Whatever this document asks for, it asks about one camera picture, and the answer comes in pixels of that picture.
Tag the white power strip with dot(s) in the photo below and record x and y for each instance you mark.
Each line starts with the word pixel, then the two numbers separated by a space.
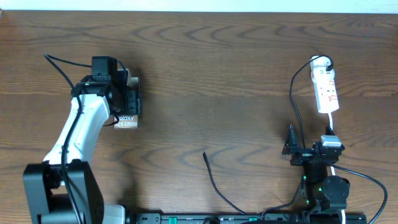
pixel 322 75

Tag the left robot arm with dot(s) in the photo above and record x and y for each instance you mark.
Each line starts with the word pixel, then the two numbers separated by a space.
pixel 62 188

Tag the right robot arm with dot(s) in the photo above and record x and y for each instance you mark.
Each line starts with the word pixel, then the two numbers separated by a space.
pixel 326 193

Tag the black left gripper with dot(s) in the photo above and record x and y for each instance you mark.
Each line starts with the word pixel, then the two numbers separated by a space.
pixel 123 111

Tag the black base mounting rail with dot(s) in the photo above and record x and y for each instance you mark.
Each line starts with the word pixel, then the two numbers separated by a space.
pixel 156 218

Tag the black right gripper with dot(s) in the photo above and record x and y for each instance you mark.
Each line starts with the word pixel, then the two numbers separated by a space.
pixel 291 147

